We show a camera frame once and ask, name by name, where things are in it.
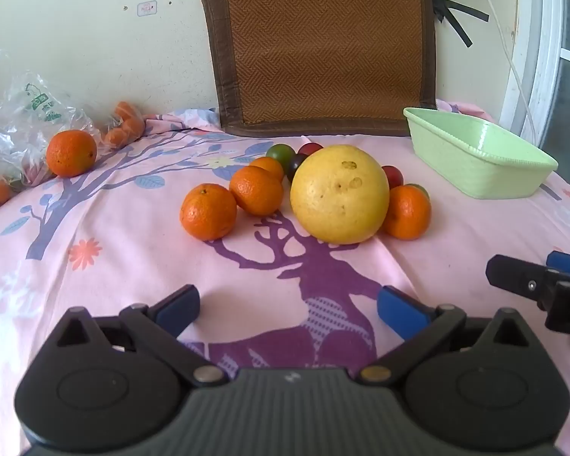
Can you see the large yellow grapefruit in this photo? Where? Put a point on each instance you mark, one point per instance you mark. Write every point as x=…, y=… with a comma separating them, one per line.
x=339, y=194

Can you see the small wall sticker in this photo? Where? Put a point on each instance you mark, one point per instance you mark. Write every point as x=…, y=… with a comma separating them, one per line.
x=147, y=8

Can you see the white window frame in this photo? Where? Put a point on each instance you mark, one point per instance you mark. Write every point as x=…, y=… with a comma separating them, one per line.
x=534, y=33

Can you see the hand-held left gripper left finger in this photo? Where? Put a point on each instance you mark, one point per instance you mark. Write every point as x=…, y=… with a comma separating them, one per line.
x=179, y=308

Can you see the black tape strips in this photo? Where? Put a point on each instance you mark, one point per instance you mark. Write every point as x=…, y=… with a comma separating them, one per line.
x=451, y=12

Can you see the light green plastic basket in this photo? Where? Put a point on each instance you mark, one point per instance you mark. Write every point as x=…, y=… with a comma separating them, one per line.
x=484, y=161

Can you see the brown woven seat mat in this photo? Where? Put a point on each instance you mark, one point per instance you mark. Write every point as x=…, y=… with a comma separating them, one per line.
x=323, y=42

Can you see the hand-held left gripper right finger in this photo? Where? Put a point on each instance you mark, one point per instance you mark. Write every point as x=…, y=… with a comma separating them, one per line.
x=400, y=316

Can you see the red plum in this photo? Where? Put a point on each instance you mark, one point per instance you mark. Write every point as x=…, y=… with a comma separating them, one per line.
x=310, y=148
x=394, y=175

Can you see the orange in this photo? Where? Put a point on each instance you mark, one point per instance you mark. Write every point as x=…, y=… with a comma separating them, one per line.
x=208, y=211
x=407, y=213
x=71, y=153
x=256, y=191
x=269, y=165

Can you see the pink printed blanket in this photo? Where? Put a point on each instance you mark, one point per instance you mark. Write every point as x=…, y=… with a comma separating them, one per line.
x=137, y=256

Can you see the clear plastic bag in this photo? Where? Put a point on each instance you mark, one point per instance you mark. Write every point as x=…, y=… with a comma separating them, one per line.
x=14, y=118

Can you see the small tangerine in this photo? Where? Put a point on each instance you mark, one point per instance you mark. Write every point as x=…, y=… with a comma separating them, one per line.
x=1, y=193
x=116, y=136
x=129, y=113

